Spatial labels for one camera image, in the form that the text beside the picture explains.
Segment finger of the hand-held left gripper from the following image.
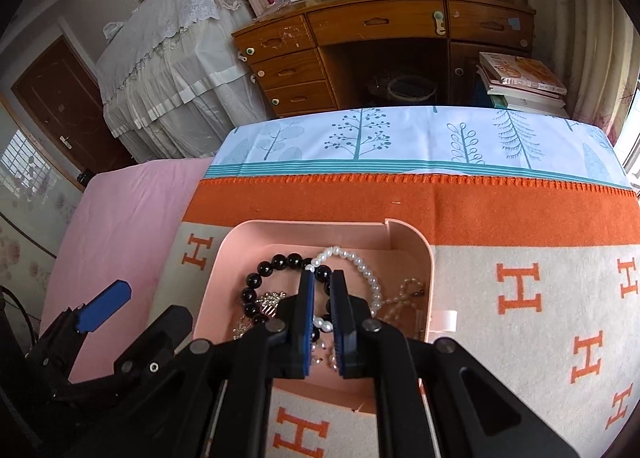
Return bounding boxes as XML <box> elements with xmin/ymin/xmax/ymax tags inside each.
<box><xmin>30</xmin><ymin>280</ymin><xmax>133</xmax><ymax>379</ymax></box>
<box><xmin>52</xmin><ymin>305</ymin><xmax>195</xmax><ymax>406</ymax></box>

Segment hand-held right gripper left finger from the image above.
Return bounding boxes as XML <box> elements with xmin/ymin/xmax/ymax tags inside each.
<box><xmin>67</xmin><ymin>270</ymin><xmax>317</xmax><ymax>458</ymax></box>

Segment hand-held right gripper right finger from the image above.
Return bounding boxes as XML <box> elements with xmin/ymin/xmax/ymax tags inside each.
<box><xmin>330</xmin><ymin>269</ymin><xmax>583</xmax><ymax>458</ymax></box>

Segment black bead bracelet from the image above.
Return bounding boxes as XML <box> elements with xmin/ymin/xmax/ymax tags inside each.
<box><xmin>241</xmin><ymin>252</ymin><xmax>335</xmax><ymax>341</ymax></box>

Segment pink plastic tray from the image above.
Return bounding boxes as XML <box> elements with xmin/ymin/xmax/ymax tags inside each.
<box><xmin>192</xmin><ymin>219</ymin><xmax>457</xmax><ymax>414</ymax></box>

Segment pink bedsheet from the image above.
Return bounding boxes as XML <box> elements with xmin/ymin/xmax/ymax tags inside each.
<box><xmin>37</xmin><ymin>158</ymin><xmax>231</xmax><ymax>384</ymax></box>

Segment frosted window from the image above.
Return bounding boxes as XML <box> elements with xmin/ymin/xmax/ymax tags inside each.
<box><xmin>0</xmin><ymin>128</ymin><xmax>51</xmax><ymax>203</ymax></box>

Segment orange and white blanket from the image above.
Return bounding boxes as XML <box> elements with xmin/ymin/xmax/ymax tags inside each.
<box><xmin>145</xmin><ymin>173</ymin><xmax>640</xmax><ymax>458</ymax></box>

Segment tree print bedsheet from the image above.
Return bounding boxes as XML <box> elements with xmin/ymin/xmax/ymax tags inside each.
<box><xmin>205</xmin><ymin>105</ymin><xmax>633</xmax><ymax>189</ymax></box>

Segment brown wooden door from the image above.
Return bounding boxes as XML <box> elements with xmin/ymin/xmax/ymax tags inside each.
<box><xmin>11</xmin><ymin>35</ymin><xmax>133</xmax><ymax>189</ymax></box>

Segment white lace cover cloth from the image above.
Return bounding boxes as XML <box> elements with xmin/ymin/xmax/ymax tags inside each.
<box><xmin>95</xmin><ymin>0</ymin><xmax>271</xmax><ymax>161</ymax></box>

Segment wooden desk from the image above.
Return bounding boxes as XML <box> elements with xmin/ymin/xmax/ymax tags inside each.
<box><xmin>231</xmin><ymin>0</ymin><xmax>537</xmax><ymax>119</ymax></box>

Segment stack of books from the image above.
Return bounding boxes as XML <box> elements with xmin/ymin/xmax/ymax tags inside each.
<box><xmin>475</xmin><ymin>52</ymin><xmax>571</xmax><ymax>117</ymax></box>

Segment beige curtain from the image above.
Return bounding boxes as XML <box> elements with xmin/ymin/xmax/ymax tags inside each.
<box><xmin>505</xmin><ymin>0</ymin><xmax>626</xmax><ymax>139</ymax></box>

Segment silver chain bracelet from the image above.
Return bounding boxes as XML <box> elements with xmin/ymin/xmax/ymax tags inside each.
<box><xmin>231</xmin><ymin>290</ymin><xmax>288</xmax><ymax>339</ymax></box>

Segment beige bead bracelet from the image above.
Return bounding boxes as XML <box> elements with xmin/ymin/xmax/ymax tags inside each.
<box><xmin>375</xmin><ymin>278</ymin><xmax>427</xmax><ymax>325</ymax></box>

